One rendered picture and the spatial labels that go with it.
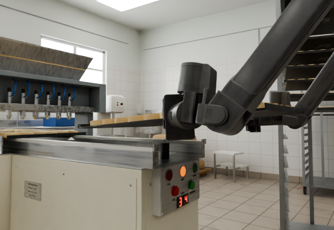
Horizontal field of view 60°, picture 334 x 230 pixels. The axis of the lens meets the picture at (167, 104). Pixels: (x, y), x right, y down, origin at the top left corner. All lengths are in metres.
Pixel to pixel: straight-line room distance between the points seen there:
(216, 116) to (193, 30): 5.50
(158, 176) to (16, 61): 0.88
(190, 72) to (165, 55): 5.69
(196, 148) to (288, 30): 0.65
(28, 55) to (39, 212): 0.69
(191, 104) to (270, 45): 0.17
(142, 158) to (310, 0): 0.56
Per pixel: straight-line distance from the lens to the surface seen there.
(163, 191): 0.87
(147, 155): 0.82
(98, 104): 1.65
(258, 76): 0.51
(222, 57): 5.53
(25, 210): 1.31
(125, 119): 0.86
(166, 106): 0.64
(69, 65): 1.60
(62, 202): 1.11
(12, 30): 4.95
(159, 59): 6.31
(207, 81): 0.54
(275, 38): 0.53
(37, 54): 1.49
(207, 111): 0.50
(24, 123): 4.79
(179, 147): 1.10
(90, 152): 0.99
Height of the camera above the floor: 0.98
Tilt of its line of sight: 3 degrees up
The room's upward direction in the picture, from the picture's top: straight up
